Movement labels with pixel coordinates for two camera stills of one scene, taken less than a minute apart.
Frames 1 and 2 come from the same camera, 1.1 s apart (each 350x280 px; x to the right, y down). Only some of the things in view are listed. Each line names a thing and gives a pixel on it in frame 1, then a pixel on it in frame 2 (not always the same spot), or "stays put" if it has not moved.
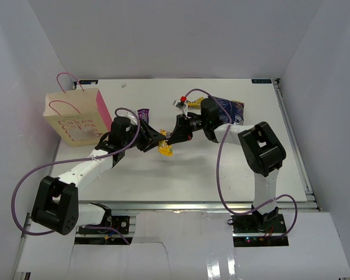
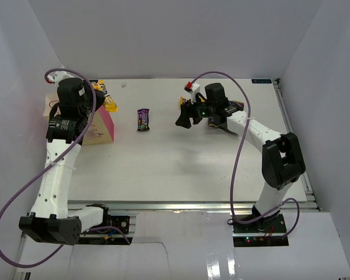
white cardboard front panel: (182, 245) stays put
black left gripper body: (143, 140) -> (87, 105)
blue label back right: (262, 81) stays put
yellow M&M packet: (164, 148) -> (109, 104)
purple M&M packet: (143, 114) stays put
